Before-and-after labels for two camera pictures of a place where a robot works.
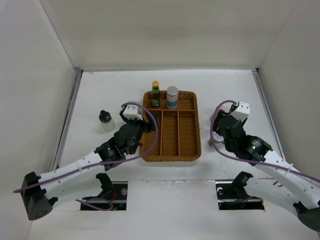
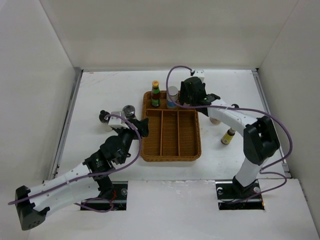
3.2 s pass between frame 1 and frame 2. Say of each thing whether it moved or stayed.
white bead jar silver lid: stayed
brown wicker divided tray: stayed
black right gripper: moved
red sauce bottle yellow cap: stayed
